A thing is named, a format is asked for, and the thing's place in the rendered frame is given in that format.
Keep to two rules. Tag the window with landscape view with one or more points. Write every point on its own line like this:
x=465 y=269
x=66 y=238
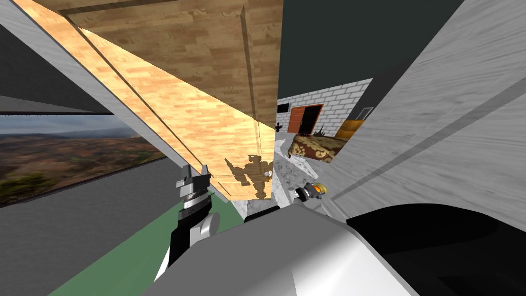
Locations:
x=61 y=160

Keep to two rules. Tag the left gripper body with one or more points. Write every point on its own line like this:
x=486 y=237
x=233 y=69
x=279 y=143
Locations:
x=194 y=187

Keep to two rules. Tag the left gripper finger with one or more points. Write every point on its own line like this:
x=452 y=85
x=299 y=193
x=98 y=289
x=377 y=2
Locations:
x=205 y=170
x=185 y=172

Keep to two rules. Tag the orange door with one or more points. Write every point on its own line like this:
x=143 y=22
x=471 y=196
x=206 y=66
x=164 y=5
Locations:
x=296 y=119

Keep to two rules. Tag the orange wooden cabinet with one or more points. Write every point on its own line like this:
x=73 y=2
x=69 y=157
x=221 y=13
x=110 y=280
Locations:
x=349 y=129

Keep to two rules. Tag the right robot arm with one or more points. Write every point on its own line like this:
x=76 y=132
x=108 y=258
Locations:
x=431 y=246

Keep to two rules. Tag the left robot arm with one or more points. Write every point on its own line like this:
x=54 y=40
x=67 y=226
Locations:
x=183 y=234

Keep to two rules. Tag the gold ball door knob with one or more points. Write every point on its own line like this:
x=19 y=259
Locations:
x=322 y=189

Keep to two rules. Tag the grey door leaf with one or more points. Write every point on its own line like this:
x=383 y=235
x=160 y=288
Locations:
x=431 y=123

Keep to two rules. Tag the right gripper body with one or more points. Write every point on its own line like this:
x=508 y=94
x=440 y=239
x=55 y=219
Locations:
x=308 y=192

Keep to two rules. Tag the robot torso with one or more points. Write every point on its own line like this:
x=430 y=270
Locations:
x=279 y=255

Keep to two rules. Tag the bed with patterned brown cover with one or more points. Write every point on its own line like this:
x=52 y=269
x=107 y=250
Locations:
x=316 y=148

